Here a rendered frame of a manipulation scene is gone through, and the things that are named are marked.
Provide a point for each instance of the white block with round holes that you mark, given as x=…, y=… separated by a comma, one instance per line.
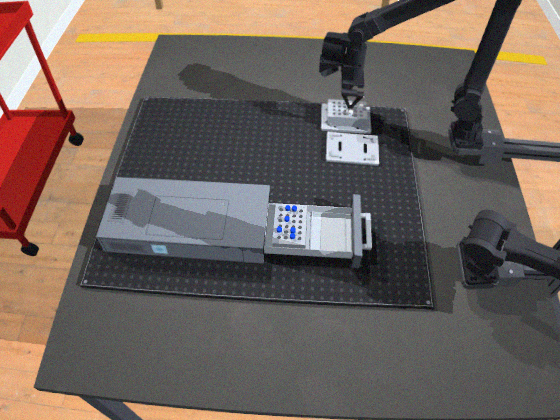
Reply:
x=342, y=118
x=297, y=220

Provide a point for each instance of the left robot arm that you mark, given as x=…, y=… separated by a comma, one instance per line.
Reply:
x=482, y=245

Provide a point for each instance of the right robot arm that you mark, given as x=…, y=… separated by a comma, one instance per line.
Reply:
x=466, y=131

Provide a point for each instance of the white square plate with slots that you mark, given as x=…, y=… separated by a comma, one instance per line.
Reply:
x=325, y=127

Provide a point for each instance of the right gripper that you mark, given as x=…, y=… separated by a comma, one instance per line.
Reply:
x=358, y=81

